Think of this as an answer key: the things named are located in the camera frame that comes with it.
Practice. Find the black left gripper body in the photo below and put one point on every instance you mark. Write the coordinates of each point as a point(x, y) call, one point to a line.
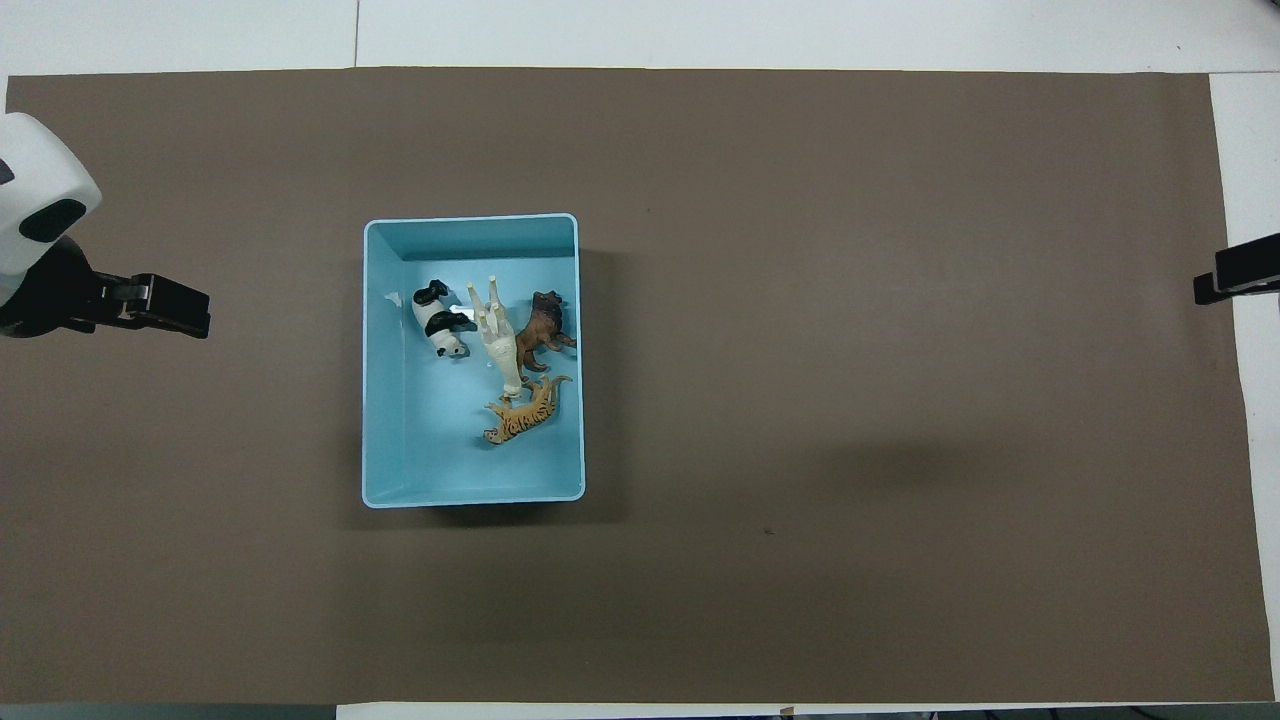
point(50, 300)

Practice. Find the black and white panda toy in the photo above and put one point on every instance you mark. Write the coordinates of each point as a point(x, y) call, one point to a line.
point(438, 322)

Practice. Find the cream llama toy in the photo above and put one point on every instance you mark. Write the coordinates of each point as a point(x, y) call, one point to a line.
point(500, 345)

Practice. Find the orange striped tiger toy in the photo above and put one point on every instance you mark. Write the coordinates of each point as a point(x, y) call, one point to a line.
point(525, 418)

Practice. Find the brown lion toy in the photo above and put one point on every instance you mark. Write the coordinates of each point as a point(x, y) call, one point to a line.
point(540, 330)

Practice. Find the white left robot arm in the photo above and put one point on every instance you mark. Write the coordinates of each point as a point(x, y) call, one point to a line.
point(30, 170)

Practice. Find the light blue storage box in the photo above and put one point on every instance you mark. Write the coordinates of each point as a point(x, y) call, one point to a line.
point(440, 450)

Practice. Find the brown paper table mat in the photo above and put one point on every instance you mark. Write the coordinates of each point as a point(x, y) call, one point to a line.
point(800, 450)

